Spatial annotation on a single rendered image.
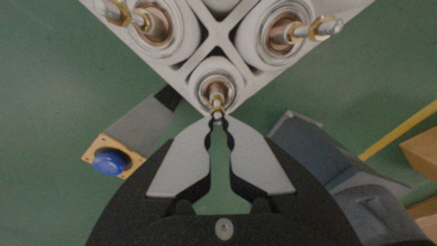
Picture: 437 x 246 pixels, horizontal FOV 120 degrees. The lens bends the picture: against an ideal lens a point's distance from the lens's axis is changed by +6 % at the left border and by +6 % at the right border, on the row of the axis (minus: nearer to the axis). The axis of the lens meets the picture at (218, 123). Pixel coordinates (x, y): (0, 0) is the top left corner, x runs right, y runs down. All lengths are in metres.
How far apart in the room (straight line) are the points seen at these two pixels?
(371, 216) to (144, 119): 0.47
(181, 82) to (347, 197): 0.43
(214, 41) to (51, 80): 0.59
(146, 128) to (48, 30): 0.46
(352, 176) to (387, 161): 0.80
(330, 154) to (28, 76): 0.96
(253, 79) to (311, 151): 0.27
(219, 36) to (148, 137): 0.22
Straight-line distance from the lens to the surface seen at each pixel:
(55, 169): 1.10
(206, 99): 0.21
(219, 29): 0.28
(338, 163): 0.43
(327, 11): 0.30
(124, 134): 0.24
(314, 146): 0.46
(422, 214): 1.84
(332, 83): 0.63
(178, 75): 0.29
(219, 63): 0.21
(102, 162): 0.24
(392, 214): 0.43
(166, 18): 0.21
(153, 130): 0.27
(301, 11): 0.23
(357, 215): 0.41
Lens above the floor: 0.45
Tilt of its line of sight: 59 degrees down
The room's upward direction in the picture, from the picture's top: 177 degrees clockwise
